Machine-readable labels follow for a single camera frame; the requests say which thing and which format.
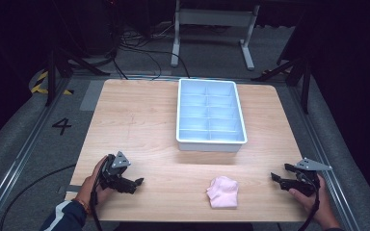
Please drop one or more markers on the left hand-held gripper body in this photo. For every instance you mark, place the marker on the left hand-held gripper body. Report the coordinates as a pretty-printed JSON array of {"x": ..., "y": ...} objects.
[{"x": 113, "y": 174}]

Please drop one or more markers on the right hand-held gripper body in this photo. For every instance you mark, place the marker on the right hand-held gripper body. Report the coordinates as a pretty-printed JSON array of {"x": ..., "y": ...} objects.
[{"x": 305, "y": 181}]

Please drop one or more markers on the pink cloth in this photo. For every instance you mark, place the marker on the pink cloth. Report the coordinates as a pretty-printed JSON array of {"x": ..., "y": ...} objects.
[{"x": 223, "y": 192}]

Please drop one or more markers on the white compartment box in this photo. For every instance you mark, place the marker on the white compartment box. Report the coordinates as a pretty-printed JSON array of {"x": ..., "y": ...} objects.
[{"x": 210, "y": 112}]

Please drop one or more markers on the person's left hand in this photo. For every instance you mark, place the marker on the person's left hand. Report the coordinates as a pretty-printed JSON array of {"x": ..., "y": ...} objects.
[{"x": 91, "y": 189}]

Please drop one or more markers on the person's right hand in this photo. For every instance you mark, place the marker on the person's right hand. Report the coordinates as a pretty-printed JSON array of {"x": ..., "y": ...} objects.
[{"x": 321, "y": 208}]

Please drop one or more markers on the grey floor tape patch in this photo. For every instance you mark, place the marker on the grey floor tape patch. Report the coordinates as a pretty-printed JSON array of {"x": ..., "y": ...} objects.
[{"x": 91, "y": 96}]

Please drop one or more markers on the black tripod stand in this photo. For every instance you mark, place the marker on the black tripod stand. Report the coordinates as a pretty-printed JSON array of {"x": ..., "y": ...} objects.
[
  {"x": 302, "y": 77},
  {"x": 58, "y": 67}
]

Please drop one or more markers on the yellow black hazard tape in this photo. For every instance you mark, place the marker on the yellow black hazard tape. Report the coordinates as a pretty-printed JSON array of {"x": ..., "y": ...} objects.
[{"x": 40, "y": 86}]

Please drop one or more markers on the aluminium floor rail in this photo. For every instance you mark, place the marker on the aluminium floor rail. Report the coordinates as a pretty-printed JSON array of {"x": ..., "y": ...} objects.
[
  {"x": 327, "y": 160},
  {"x": 22, "y": 154}
]

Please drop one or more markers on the white metal stand frame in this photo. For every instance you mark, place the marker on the white metal stand frame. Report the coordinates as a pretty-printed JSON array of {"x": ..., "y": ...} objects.
[{"x": 215, "y": 16}]

